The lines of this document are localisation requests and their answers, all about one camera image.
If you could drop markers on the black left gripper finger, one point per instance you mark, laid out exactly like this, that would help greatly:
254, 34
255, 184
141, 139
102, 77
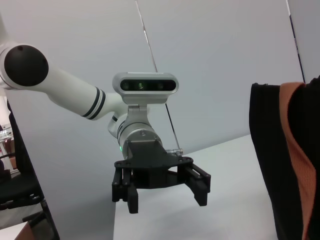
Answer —
131, 200
200, 187

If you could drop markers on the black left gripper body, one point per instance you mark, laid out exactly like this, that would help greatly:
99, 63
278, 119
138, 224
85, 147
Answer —
150, 160

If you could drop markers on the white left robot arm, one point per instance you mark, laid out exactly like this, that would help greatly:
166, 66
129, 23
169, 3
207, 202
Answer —
70, 92

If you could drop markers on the black office chair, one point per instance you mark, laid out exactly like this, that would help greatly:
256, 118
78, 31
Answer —
15, 186
47, 225

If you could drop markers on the light wooden desk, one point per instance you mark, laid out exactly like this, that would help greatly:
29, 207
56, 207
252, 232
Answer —
12, 232

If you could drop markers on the white storage shelf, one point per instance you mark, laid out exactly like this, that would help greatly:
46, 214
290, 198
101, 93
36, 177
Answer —
5, 140

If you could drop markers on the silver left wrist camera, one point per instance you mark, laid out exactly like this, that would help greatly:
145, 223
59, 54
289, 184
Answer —
145, 96

